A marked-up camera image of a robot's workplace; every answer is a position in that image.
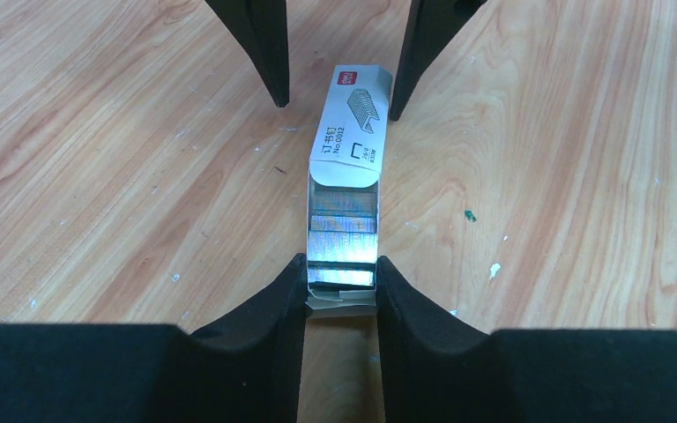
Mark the small white staple box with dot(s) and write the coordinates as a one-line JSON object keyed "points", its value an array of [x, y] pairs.
{"points": [[350, 138]]}

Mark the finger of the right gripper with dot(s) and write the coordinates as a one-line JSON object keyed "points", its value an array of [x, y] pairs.
{"points": [[430, 27], [260, 27]]}

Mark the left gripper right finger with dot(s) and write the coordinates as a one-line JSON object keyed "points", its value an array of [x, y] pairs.
{"points": [[436, 368]]}

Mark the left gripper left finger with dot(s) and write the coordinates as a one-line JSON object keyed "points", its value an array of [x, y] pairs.
{"points": [[243, 367]]}

